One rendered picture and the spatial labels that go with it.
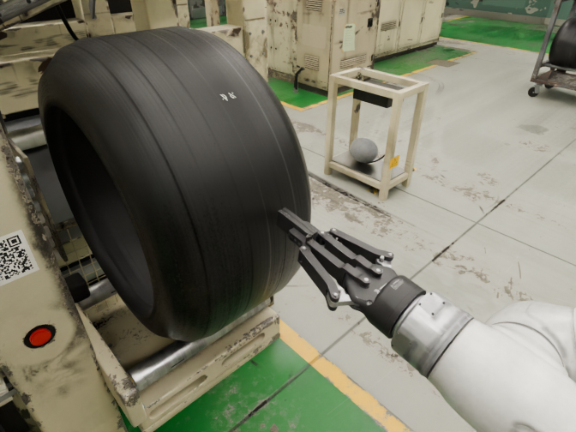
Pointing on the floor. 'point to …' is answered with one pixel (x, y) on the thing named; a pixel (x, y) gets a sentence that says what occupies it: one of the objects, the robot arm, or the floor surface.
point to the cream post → (64, 418)
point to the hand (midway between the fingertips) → (296, 228)
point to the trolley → (557, 54)
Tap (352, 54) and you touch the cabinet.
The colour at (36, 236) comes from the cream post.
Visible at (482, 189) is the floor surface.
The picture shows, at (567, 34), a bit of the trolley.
